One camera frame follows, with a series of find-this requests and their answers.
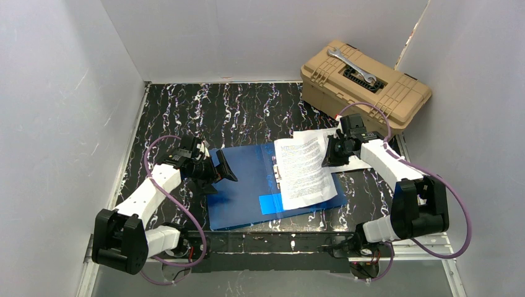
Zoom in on tan plastic toolbox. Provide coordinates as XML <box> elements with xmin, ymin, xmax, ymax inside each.
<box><xmin>300</xmin><ymin>40</ymin><xmax>432</xmax><ymax>136</ymax></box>

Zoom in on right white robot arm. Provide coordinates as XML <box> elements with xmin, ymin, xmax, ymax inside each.
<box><xmin>321</xmin><ymin>114</ymin><xmax>449</xmax><ymax>251</ymax></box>

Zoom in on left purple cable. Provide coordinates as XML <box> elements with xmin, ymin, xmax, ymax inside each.
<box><xmin>139</xmin><ymin>136</ymin><xmax>207</xmax><ymax>286</ymax></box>

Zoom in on aluminium frame rail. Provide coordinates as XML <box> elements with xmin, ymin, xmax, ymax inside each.
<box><xmin>77</xmin><ymin>244</ymin><xmax>466</xmax><ymax>296</ymax></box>

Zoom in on white printed paper files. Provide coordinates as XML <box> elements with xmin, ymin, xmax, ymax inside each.
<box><xmin>293</xmin><ymin>127</ymin><xmax>371</xmax><ymax>173</ymax></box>

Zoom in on purple cable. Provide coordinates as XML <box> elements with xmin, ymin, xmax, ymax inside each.
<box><xmin>335</xmin><ymin>101</ymin><xmax>473</xmax><ymax>282</ymax></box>
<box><xmin>139</xmin><ymin>136</ymin><xmax>207</xmax><ymax>286</ymax></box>

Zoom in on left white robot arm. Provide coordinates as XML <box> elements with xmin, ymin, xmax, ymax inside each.
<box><xmin>91</xmin><ymin>136</ymin><xmax>238</xmax><ymax>275</ymax></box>

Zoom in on blue plastic folder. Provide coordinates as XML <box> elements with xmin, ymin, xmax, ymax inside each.
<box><xmin>207</xmin><ymin>142</ymin><xmax>347</xmax><ymax>230</ymax></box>

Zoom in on silver open-end wrench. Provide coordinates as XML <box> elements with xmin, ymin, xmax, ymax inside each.
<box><xmin>327</xmin><ymin>48</ymin><xmax>377</xmax><ymax>85</ymax></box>

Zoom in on white printed paper sheet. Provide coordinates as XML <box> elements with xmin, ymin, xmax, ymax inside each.
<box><xmin>274</xmin><ymin>135</ymin><xmax>337</xmax><ymax>210</ymax></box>

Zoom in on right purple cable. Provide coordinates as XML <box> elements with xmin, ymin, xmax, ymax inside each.
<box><xmin>335</xmin><ymin>101</ymin><xmax>473</xmax><ymax>282</ymax></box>

